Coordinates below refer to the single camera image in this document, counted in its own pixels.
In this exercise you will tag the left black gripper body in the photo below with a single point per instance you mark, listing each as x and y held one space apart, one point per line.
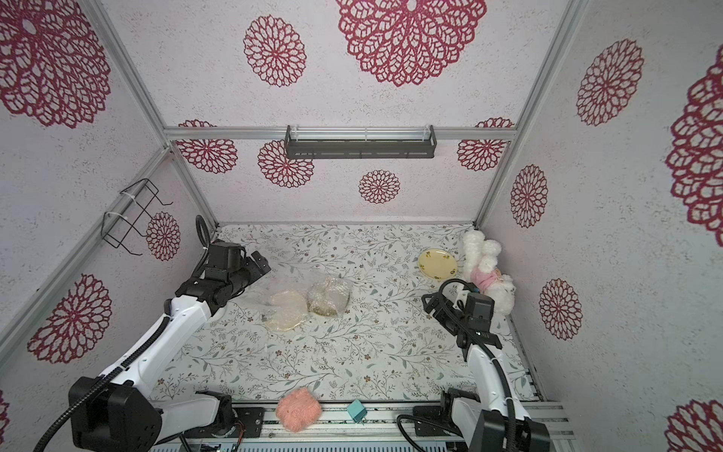
249 272

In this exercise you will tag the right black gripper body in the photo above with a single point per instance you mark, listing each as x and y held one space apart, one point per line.
446 312

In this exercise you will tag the cream dinner plate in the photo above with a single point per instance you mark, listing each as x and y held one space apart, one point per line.
438 265

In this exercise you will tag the bubble-wrapped plate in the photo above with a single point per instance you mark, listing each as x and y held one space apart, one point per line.
329 297
286 311

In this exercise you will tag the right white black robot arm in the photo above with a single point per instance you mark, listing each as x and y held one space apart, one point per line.
492 418

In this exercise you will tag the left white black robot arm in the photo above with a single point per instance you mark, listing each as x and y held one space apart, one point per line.
115 411

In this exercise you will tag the white plush poodle pink shirt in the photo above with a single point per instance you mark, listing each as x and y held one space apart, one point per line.
481 269

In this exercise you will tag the teal small cube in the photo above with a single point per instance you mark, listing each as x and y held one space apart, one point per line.
356 411

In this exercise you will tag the pink fluffy ball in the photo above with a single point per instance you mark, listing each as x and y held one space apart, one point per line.
298 410

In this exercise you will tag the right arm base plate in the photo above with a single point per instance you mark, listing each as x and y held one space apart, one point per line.
432 422

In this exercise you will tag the black wire wall rack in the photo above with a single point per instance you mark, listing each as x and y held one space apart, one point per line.
137 202

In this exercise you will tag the aluminium front rail frame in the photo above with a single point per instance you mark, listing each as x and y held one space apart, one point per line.
334 431

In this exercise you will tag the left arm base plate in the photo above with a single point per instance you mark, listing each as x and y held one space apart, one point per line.
248 423

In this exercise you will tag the black wall shelf rail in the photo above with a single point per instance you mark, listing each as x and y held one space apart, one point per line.
342 145

